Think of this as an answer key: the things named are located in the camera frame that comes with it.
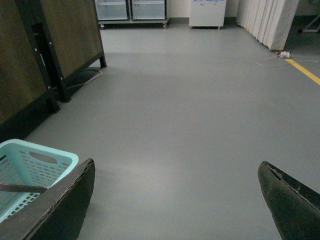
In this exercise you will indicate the white folding partition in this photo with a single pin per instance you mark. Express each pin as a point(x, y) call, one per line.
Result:
point(269, 21)

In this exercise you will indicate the light blue plastic basket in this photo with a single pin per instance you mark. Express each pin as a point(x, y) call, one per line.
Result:
point(30, 164)

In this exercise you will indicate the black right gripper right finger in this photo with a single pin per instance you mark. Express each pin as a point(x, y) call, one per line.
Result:
point(295, 208)

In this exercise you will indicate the black basket handle bar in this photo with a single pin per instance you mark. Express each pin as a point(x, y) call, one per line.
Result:
point(22, 188)

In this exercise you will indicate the glass door display fridge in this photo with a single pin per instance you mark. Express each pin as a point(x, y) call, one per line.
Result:
point(113, 12)

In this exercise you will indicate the white chest freezer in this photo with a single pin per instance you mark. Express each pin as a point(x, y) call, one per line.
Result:
point(207, 13)

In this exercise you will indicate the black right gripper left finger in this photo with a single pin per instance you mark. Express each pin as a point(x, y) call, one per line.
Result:
point(58, 213)

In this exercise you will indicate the wooden fruit display stand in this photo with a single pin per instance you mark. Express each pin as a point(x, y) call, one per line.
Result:
point(43, 44)

